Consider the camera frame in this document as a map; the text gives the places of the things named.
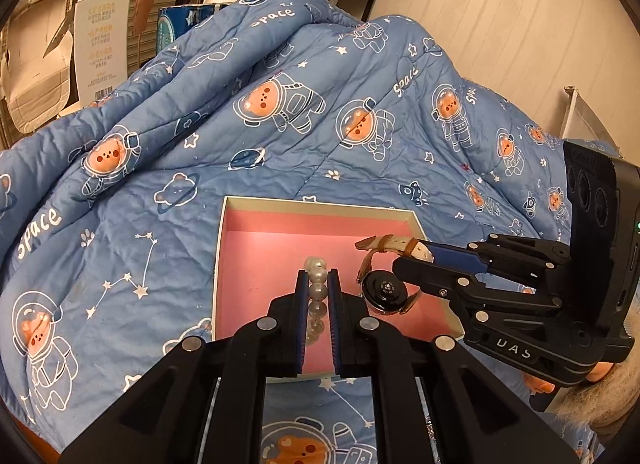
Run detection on blue space bear quilt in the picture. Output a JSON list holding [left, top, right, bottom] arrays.
[[0, 0, 622, 464]]

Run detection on beige baby high chair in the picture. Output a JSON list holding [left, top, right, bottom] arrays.
[[1, 0, 75, 135]]

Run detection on pink lined jewelry box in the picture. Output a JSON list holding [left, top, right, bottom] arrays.
[[211, 195, 467, 383]]

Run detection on white bed headboard rail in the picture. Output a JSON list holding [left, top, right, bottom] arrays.
[[560, 86, 622, 156]]

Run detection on watch with beige strap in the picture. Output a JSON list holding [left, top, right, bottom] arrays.
[[355, 234, 434, 315]]

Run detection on tall white carton box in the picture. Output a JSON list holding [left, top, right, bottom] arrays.
[[74, 0, 130, 106]]

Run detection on white pearl bracelet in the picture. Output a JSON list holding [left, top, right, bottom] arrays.
[[304, 256, 330, 347]]

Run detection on blue tissue box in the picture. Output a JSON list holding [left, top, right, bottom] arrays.
[[156, 3, 229, 54]]

